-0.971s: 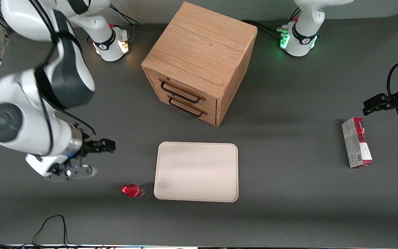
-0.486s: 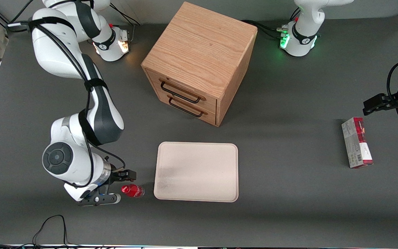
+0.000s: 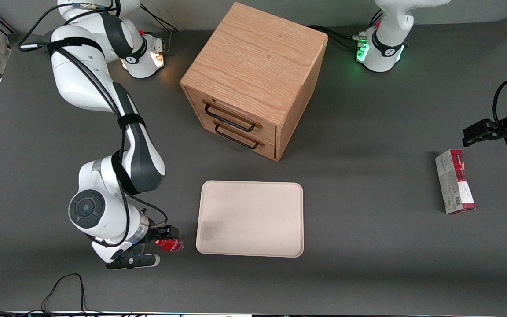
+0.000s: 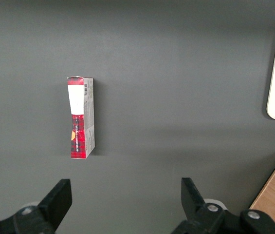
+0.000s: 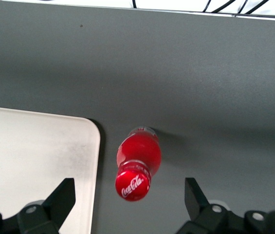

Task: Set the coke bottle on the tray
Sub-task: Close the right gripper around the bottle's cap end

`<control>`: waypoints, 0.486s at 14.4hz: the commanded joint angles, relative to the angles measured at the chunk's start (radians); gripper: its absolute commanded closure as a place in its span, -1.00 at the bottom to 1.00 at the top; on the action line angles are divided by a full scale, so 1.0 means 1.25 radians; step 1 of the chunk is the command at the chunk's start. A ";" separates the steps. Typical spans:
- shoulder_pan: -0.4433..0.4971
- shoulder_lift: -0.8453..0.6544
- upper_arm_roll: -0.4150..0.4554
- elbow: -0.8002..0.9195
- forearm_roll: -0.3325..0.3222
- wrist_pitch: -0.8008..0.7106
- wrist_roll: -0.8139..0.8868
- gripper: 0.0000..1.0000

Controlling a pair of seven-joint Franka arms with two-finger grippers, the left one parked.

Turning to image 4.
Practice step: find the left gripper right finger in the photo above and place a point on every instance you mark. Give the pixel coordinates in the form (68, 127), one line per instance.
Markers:
(205, 221)

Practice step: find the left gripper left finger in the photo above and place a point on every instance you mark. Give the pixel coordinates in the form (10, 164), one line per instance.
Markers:
(42, 219)

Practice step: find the red plaid cardboard box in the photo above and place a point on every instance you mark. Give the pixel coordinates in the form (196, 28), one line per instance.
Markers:
(78, 122)

